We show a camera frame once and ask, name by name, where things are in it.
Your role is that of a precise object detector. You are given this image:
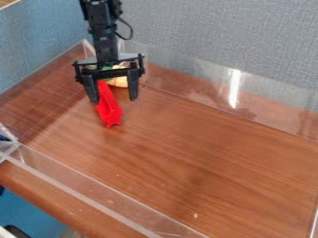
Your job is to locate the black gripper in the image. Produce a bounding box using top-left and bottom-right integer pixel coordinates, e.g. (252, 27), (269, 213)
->
(72, 53), (145, 105)

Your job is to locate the red plastic block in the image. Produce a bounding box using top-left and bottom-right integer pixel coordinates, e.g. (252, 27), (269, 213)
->
(96, 80), (122, 127)

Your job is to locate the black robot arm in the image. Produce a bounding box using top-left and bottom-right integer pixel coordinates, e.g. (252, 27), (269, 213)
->
(72, 0), (145, 105)

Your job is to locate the black object bottom left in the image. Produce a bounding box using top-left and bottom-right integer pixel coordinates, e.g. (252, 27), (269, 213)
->
(4, 225), (30, 238)

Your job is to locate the yellow green toy corn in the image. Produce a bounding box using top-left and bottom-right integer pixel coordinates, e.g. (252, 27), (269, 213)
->
(88, 61), (128, 88)

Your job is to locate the black cable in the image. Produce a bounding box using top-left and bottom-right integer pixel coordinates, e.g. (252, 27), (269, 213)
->
(114, 17), (133, 41)

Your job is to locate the clear acrylic left bracket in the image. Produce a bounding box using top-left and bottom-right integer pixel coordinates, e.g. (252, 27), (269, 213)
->
(0, 123), (25, 164)

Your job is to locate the clear acrylic back wall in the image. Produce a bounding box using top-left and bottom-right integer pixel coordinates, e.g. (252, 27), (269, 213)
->
(80, 36), (318, 144)

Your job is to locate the clear acrylic wall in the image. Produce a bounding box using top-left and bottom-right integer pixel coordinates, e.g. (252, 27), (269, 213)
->
(0, 140), (208, 238)
(80, 36), (318, 144)

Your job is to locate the clear acrylic front wall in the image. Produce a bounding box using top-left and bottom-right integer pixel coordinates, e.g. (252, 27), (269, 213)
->
(0, 140), (208, 238)

